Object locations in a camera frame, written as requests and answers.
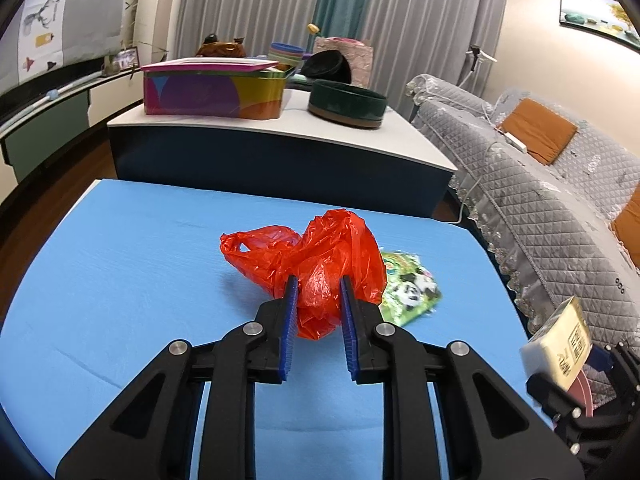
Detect white standing air conditioner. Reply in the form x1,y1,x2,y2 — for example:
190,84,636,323
134,0,174,65

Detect brown teapot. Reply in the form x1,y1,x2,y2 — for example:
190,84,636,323
195,34,246,58

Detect framed landscape painting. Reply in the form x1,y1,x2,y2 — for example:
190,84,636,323
559,0,640,51

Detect red plastic bag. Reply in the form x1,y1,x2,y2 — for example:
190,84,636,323
220,209,387,340

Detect colourful rectangular tin box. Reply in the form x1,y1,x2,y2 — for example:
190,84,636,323
142,56,294,120

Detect pink trash bin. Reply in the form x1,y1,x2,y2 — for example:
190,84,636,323
567,370,594,417

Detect dark green round tin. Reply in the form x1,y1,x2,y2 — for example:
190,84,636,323
307,79,387,129

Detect small photo frame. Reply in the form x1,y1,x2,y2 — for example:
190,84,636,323
111,47,140,72

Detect orange cushion far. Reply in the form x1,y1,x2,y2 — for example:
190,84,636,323
498,99,578,166

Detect blue patterned table cloth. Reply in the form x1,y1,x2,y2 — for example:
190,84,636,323
1,180,527,479

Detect grey quilted sofa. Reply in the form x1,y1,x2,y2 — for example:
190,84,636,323
406,74,639,348

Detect orange cushion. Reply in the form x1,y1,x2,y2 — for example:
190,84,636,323
498,99,578,166
612,193,640,266

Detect covered television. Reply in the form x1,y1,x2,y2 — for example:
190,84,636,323
1,0,125,93

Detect white coffee table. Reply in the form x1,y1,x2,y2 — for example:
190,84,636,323
107,90,457,218

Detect green panda snack packet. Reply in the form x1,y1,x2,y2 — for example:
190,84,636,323
380,252,442,326

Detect orange cushion near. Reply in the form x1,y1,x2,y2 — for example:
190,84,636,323
612,193,640,266

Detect white floor lamp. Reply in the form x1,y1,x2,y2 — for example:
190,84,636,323
458,44,498,88

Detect beige qr code packet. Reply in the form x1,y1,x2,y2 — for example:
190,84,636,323
520,296,592,391

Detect white tv cabinet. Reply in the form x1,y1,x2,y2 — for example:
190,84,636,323
1,70,142,198

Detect stacked coloured bowls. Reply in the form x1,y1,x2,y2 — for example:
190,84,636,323
267,42,305,66

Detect grey curtain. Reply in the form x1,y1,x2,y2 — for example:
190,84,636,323
174,0,506,116

